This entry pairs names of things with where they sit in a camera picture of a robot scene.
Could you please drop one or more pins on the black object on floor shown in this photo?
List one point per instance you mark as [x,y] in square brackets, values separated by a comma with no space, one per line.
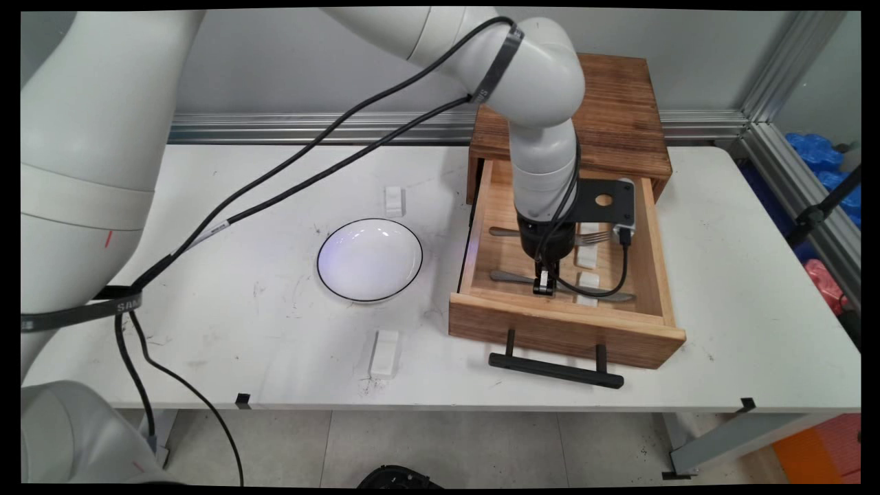
[399,478]

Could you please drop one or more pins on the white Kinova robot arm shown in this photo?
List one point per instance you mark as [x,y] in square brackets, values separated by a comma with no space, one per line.
[536,75]

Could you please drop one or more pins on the upright aluminium frame post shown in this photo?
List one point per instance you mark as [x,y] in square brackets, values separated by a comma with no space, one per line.
[790,62]

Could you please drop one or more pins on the red plastic bag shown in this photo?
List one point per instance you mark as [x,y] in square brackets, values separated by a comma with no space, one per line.
[825,285]

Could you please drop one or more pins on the white plate with black rim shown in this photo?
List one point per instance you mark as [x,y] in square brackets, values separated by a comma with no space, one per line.
[370,260]

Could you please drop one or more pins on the grey table leg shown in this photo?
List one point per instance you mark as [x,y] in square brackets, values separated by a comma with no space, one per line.
[742,440]
[166,430]

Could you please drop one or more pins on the light wooden drawer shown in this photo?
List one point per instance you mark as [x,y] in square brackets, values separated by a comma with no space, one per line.
[550,330]

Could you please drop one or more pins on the slanted aluminium frame rail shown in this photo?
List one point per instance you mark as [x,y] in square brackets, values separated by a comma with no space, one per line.
[804,192]

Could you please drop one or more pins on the white cutlery rest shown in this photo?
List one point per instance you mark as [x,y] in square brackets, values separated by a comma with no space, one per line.
[586,258]
[588,280]
[384,354]
[394,201]

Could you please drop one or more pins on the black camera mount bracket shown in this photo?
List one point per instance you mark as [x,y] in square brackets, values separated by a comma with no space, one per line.
[588,212]

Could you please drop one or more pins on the dark wooden drawer cabinet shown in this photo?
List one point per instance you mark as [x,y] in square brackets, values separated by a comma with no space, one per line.
[625,117]

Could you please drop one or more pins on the black stand pole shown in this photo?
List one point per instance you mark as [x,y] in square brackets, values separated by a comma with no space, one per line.
[828,203]

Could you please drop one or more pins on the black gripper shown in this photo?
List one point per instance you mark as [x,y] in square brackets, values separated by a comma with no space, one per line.
[529,237]

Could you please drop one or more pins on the steel fork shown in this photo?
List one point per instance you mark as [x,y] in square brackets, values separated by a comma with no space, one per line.
[505,232]

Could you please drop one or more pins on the horizontal aluminium frame rail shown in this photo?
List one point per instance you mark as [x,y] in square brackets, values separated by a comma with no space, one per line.
[240,127]

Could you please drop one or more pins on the steel table knife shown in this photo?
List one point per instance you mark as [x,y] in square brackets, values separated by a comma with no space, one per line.
[509,277]

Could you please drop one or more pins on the black tape marker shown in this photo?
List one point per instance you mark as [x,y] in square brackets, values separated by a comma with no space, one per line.
[746,405]
[243,401]

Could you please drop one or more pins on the orange box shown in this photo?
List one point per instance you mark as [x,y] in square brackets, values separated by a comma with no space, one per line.
[821,450]

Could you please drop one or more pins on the blue plastic bag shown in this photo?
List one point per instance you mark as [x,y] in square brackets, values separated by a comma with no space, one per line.
[815,155]

